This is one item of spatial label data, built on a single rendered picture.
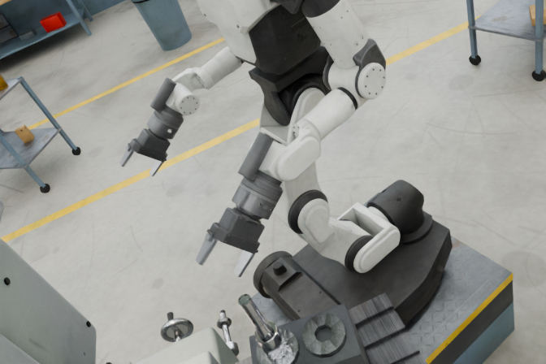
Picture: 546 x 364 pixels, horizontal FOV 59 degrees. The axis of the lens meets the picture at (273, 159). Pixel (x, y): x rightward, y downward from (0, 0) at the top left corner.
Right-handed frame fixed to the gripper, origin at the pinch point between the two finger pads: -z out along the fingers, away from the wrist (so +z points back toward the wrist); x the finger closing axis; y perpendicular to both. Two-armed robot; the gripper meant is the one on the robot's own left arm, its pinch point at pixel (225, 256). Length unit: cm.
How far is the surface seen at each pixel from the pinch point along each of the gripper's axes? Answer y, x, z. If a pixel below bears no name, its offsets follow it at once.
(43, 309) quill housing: 1.6, 30.5, -17.7
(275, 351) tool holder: 16.1, -9.2, -10.3
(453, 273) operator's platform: -13, -112, 18
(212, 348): -33, -39, -37
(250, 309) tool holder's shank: 16.3, 2.2, -3.5
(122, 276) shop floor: -187, -87, -80
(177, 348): -42, -34, -44
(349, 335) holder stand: 22.3, -19.6, -1.3
